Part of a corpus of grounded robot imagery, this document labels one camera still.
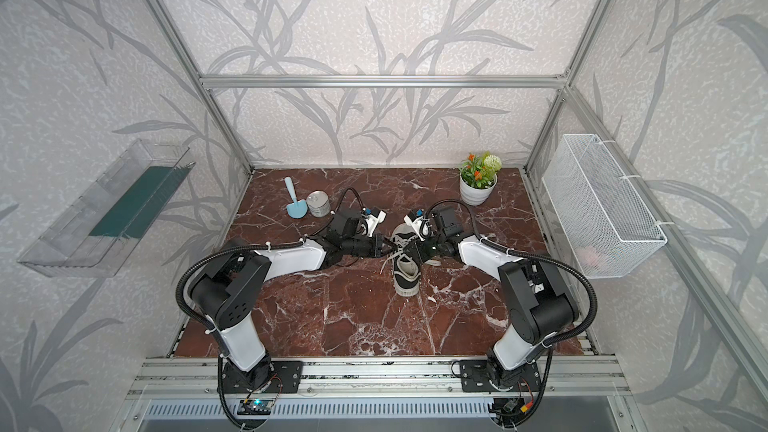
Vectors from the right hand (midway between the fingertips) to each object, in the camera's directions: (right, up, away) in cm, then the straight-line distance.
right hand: (409, 239), depth 91 cm
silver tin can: (-32, +11, +12) cm, 36 cm away
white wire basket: (+40, +8, -30) cm, 50 cm away
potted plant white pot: (+23, +20, +7) cm, 31 cm away
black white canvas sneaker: (-1, -6, -2) cm, 6 cm away
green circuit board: (-38, -37, -20) cm, 57 cm away
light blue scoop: (-40, +9, +16) cm, 44 cm away
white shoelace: (-2, -1, +2) cm, 3 cm away
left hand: (-3, +1, -4) cm, 5 cm away
